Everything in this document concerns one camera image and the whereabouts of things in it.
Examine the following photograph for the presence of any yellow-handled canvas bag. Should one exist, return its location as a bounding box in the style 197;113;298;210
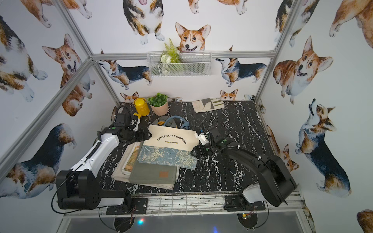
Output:
121;142;143;175

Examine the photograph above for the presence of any blue-handled canvas bag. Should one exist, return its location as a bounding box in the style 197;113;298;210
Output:
137;116;199;170

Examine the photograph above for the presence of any white Monet canvas bag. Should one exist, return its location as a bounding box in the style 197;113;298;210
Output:
111;142;179;190

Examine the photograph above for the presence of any olive green canvas bag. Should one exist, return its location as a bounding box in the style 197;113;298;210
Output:
129;161;178;184

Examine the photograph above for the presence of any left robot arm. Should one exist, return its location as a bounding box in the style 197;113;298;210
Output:
53;105;152;214

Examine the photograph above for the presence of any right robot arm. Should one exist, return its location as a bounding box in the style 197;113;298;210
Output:
191;124;297;207

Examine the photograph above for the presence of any folded striped canvas bag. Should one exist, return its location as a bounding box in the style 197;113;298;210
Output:
192;98;225;113

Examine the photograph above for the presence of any pink flower pot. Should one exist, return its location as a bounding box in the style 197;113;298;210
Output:
151;103;168;116

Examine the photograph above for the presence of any green succulent plant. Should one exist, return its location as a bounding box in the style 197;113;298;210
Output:
148;93;168;107

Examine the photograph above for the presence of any artificial fern with flower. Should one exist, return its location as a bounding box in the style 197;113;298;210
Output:
160;39;182;75

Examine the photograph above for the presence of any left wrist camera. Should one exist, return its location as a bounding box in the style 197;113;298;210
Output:
129;114;140;131

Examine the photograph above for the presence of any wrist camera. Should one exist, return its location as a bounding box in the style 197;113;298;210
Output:
129;114;140;131
197;133;210;146

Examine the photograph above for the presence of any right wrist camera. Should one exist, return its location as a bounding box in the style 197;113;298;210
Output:
197;133;210;146

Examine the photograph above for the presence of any aluminium front rail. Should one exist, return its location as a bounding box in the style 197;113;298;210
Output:
63;192;305;218

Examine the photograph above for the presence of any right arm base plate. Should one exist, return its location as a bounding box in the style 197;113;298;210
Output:
223;195;266;212

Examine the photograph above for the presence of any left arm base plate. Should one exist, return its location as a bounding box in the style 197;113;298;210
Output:
106;198;148;216

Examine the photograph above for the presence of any white wire wall basket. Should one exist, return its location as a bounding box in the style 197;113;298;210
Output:
147;51;212;77

